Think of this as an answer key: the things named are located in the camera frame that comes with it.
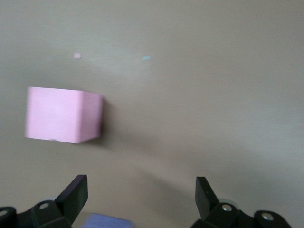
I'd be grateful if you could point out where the purple foam block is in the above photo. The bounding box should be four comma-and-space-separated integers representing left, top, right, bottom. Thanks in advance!
80, 213, 133, 228

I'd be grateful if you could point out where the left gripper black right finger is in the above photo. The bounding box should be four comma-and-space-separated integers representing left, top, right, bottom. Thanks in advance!
191, 177, 292, 228

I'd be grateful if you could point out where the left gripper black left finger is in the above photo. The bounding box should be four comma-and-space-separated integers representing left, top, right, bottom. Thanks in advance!
0, 175, 88, 228

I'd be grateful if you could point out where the brown table cover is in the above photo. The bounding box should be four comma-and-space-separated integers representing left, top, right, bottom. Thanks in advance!
0, 0, 304, 228

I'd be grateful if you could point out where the pink foam block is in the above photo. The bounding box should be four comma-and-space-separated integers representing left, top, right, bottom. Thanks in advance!
24, 86, 105, 144

